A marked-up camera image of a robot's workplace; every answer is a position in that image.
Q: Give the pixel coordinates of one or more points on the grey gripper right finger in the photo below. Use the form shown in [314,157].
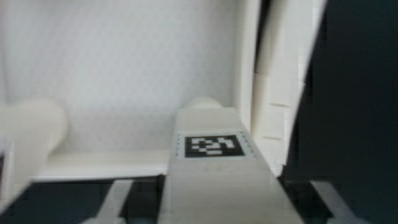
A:
[318,203]

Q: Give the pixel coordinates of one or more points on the white leg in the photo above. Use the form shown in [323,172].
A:
[222,189]
[32,133]

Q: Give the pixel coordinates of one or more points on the white desk top tray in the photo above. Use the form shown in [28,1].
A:
[119,57]

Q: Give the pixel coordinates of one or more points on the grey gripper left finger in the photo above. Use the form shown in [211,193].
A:
[129,204]

